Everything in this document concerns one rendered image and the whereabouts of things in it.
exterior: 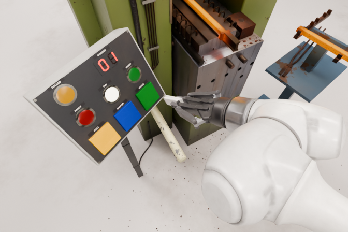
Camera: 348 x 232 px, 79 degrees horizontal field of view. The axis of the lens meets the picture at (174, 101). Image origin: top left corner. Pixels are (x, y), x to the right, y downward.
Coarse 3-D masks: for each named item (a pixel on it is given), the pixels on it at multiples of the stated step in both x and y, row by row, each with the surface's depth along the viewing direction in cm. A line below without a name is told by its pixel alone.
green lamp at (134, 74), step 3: (132, 69) 68; (135, 69) 69; (129, 72) 68; (132, 72) 68; (135, 72) 69; (138, 72) 70; (129, 75) 68; (132, 75) 68; (135, 75) 69; (138, 75) 70; (129, 78) 68; (132, 78) 69; (135, 78) 69; (138, 78) 70
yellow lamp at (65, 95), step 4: (60, 88) 54; (64, 88) 55; (68, 88) 56; (60, 92) 54; (64, 92) 55; (68, 92) 56; (72, 92) 56; (56, 96) 54; (60, 96) 54; (64, 96) 55; (68, 96) 56; (72, 96) 57; (60, 100) 55; (64, 100) 55; (68, 100) 56
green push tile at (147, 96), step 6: (150, 84) 74; (144, 90) 72; (150, 90) 74; (138, 96) 71; (144, 96) 73; (150, 96) 74; (156, 96) 76; (144, 102) 73; (150, 102) 75; (144, 108) 74
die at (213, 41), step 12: (180, 0) 111; (180, 12) 106; (192, 12) 105; (216, 12) 104; (192, 24) 100; (204, 24) 99; (228, 24) 99; (192, 36) 96; (204, 36) 95; (216, 36) 95; (204, 48) 96; (216, 48) 100
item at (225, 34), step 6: (186, 0) 109; (192, 0) 108; (192, 6) 106; (198, 6) 104; (198, 12) 103; (204, 12) 102; (204, 18) 101; (210, 18) 99; (210, 24) 98; (216, 24) 97; (216, 30) 96; (222, 30) 94; (228, 30) 93; (222, 36) 93; (228, 36) 90; (234, 36) 90; (228, 42) 93; (234, 42) 88; (234, 48) 91
